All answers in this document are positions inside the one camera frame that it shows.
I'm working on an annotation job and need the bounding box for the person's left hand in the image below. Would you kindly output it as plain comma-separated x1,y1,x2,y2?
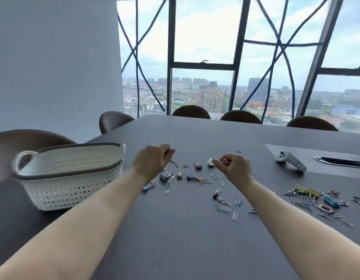
132,143,176,180

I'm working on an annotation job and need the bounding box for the person's right hand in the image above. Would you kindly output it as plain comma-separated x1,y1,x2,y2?
212,153,254,189

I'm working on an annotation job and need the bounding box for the person's left forearm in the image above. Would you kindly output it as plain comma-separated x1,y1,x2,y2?
0,168,150,280

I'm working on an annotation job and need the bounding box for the person's right forearm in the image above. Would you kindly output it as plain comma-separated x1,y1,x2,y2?
233,177,360,280

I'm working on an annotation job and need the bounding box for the scatter of small paper clips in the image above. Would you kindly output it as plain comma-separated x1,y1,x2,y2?
164,163,258,221

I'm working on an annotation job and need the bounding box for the brown chair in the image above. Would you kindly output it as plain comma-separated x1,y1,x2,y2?
171,105,211,119
99,111,135,135
220,110,262,124
0,129,77,185
286,116,340,132

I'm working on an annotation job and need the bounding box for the white handheld controller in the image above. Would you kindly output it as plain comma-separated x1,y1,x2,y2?
275,150,307,172

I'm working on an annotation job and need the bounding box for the heap of paper clips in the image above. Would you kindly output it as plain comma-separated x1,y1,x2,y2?
284,188,360,227

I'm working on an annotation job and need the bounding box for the white woven basket grey rim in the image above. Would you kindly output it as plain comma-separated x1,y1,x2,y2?
12,142,126,212

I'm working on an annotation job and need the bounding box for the large light blue binder clip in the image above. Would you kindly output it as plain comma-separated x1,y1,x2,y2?
324,195,349,209

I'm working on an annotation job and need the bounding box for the grey table cable hatch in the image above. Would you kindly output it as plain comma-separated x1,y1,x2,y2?
264,144,360,176

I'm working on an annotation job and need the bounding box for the dark window frame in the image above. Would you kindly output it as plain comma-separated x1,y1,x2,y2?
117,0,360,134

